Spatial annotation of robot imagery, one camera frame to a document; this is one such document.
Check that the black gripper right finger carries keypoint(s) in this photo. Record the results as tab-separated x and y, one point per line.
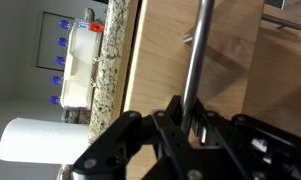
252	149

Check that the Fiji water bottle pack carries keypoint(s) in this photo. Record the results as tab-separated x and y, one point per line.
63	42

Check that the wooden cabinet door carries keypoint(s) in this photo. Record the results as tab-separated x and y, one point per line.
273	92

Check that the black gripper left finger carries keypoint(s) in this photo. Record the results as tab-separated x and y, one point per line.
108	156

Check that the wooden drawer with steel handle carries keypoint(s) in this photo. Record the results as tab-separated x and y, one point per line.
201	50

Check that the white paper towel roll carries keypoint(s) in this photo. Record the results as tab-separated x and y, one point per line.
39	141

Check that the white plastic container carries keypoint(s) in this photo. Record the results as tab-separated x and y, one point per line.
83	48

